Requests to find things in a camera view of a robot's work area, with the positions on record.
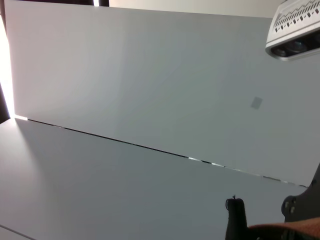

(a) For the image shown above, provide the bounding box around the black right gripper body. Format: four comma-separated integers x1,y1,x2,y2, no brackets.
281,162,320,223

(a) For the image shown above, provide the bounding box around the silver depth camera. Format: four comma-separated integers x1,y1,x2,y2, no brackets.
264,0,320,62

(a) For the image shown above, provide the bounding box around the grey square wall sticker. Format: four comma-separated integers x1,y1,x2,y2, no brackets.
250,96,264,110

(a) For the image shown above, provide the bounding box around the black bag with brown handles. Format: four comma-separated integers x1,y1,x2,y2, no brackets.
224,194,320,240

